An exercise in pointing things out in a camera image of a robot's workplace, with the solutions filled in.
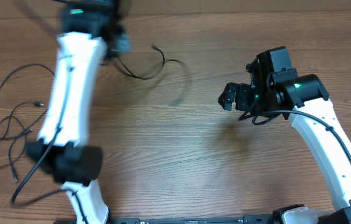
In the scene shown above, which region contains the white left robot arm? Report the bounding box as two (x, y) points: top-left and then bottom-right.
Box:
(27, 0), (131, 223)

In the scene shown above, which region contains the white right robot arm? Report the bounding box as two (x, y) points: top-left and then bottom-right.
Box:
(218, 46), (351, 223)

